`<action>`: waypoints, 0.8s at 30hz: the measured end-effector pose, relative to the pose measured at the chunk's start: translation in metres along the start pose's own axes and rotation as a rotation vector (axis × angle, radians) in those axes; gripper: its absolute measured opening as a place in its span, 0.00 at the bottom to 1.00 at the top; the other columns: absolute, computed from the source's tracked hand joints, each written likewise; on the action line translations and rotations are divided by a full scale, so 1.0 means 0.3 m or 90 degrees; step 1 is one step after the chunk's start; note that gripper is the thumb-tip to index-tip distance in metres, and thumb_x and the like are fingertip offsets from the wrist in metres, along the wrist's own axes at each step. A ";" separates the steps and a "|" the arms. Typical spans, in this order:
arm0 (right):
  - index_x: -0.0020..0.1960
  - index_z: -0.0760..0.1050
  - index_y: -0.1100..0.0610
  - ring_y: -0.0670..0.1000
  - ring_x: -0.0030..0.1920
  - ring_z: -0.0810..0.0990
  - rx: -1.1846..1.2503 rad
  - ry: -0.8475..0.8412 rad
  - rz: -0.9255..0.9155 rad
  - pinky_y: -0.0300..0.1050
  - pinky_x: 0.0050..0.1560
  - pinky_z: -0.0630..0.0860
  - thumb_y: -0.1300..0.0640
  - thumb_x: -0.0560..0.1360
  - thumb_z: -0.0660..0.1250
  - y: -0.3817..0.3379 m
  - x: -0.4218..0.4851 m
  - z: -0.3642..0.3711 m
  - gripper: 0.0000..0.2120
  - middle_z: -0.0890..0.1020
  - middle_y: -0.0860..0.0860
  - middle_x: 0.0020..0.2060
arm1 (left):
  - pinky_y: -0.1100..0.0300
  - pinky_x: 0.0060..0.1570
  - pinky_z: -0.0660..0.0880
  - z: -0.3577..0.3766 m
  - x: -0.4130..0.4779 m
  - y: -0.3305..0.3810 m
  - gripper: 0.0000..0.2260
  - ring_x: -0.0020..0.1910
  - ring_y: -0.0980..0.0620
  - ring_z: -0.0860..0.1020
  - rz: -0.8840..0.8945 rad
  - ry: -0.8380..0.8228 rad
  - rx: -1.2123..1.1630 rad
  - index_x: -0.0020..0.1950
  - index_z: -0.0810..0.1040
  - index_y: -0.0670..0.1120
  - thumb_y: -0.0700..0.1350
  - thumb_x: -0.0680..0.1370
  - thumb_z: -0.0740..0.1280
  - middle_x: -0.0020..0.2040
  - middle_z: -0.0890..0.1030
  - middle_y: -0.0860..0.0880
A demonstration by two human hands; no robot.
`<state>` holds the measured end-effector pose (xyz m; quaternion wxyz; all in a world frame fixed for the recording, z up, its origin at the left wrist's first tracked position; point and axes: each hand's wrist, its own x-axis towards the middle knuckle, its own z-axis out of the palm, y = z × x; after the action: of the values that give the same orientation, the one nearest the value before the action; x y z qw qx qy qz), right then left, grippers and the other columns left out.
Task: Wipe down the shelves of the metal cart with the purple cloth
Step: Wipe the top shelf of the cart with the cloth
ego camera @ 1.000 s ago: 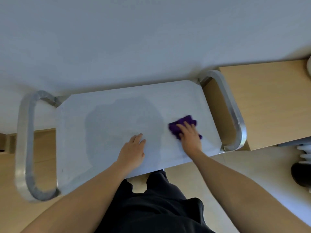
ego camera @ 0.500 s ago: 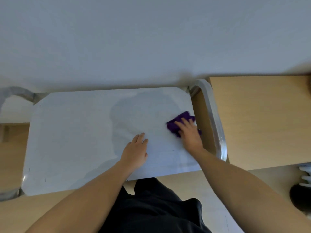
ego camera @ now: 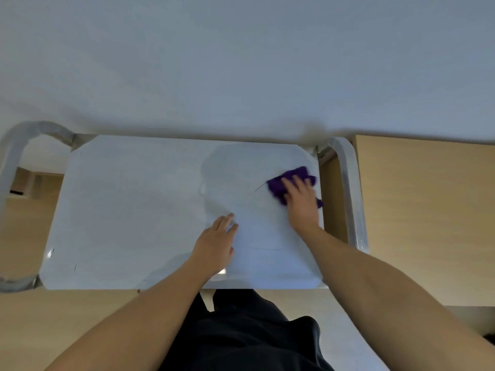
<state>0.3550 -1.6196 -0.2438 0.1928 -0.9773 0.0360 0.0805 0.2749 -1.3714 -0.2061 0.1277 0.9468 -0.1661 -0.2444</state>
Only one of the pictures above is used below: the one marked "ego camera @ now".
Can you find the person's left hand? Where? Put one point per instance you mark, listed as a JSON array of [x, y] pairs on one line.
[[212, 249]]

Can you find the person's right hand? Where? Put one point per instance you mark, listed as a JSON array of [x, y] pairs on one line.
[[303, 210]]

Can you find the person's right fingers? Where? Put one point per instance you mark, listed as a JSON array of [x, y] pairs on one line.
[[299, 187]]

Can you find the person's left fingers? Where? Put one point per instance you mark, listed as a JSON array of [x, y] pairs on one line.
[[226, 226]]

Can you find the purple cleaning cloth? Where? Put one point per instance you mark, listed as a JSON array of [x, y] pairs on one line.
[[280, 183]]

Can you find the person's right forearm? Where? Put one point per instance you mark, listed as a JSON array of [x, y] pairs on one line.
[[386, 297]]

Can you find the person's left forearm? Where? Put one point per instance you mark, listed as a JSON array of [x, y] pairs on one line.
[[143, 320]]

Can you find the stainless steel cart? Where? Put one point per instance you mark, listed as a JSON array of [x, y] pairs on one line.
[[135, 212]]

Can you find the person's black trousers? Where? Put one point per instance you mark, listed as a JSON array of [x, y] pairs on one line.
[[247, 336]]

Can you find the light wooden cabinet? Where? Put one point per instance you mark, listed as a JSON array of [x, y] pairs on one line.
[[425, 220]]

